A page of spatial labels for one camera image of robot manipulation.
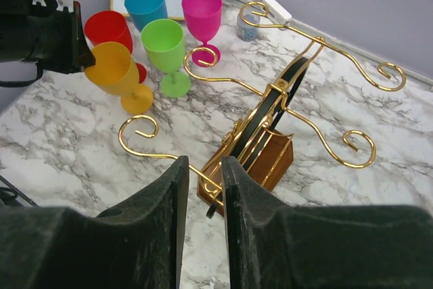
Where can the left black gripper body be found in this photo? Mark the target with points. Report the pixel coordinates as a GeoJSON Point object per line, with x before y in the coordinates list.
{"type": "Point", "coordinates": [46, 41]}

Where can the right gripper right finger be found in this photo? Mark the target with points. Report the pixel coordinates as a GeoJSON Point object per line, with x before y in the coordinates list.
{"type": "Point", "coordinates": [271, 244]}

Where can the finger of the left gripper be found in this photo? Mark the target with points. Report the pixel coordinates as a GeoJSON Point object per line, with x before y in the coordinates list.
{"type": "Point", "coordinates": [82, 57]}

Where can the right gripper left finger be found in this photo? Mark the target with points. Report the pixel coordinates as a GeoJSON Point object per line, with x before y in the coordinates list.
{"type": "Point", "coordinates": [137, 243]}

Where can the yellow plastic wine glass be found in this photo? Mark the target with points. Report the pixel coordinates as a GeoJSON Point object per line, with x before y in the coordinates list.
{"type": "Point", "coordinates": [117, 74]}

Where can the red plastic wine glass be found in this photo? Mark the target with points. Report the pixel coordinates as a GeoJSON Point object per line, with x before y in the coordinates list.
{"type": "Point", "coordinates": [108, 26]}

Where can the blue plastic wine glass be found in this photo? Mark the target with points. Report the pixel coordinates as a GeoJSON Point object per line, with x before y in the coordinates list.
{"type": "Point", "coordinates": [142, 12]}

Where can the green plastic wine glass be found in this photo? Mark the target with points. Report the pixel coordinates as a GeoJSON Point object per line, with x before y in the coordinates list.
{"type": "Point", "coordinates": [164, 43]}

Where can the magenta plastic wine glass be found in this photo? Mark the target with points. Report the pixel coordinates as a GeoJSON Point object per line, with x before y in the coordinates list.
{"type": "Point", "coordinates": [203, 19]}

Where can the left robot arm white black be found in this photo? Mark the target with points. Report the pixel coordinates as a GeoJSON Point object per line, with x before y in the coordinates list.
{"type": "Point", "coordinates": [29, 8]}

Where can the white whiteboard eraser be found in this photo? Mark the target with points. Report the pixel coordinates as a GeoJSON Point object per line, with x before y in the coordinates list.
{"type": "Point", "coordinates": [277, 13]}

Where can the gold wire wine glass rack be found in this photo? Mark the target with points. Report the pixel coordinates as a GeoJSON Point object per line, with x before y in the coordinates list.
{"type": "Point", "coordinates": [263, 152]}

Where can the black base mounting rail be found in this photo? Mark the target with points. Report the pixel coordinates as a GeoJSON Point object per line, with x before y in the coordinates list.
{"type": "Point", "coordinates": [11, 196]}

